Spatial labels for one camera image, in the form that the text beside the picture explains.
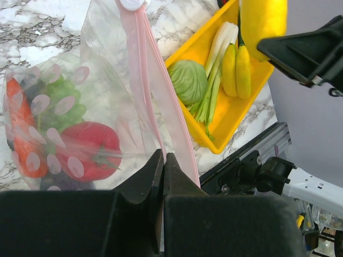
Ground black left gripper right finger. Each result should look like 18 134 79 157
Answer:
163 153 306 256

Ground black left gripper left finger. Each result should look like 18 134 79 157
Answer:
1 150 164 256

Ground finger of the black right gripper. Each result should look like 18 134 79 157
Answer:
257 15 342 87

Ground yellow toy banana bunch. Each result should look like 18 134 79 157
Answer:
221 43 252 99

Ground red toy tomato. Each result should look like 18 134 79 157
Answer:
55 122 122 182

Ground clear zip top bag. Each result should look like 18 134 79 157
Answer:
2 1 199 191

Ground green toy cabbage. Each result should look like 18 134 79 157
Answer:
167 60 208 105

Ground orange toy carrot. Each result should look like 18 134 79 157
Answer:
6 78 48 178

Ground green toy grapes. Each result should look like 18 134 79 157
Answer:
36 75 86 134

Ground purple toy eggplant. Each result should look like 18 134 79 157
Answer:
40 171 95 191

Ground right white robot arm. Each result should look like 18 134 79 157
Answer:
254 15 342 216

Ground black mounting base bar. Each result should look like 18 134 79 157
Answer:
200 122 296 195

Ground red black pliers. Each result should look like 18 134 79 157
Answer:
217 0 229 8

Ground green toy celery stalks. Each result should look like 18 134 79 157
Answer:
190 54 222 141

